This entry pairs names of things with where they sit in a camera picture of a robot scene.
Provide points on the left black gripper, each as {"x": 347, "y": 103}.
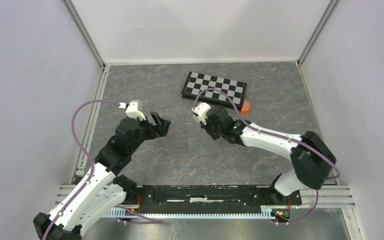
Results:
{"x": 154, "y": 130}

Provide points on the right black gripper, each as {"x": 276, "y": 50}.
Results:
{"x": 207, "y": 127}

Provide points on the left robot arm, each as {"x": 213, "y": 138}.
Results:
{"x": 102, "y": 187}

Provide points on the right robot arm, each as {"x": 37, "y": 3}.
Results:
{"x": 311, "y": 159}

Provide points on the orange round object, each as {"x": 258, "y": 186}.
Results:
{"x": 246, "y": 107}

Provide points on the black grey checkerboard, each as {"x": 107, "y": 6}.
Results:
{"x": 214, "y": 90}

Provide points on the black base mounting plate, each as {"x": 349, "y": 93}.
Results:
{"x": 207, "y": 199}

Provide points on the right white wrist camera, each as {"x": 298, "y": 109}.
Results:
{"x": 199, "y": 113}

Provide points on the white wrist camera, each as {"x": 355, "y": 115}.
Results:
{"x": 199, "y": 113}
{"x": 133, "y": 109}

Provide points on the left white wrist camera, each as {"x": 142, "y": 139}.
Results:
{"x": 133, "y": 109}

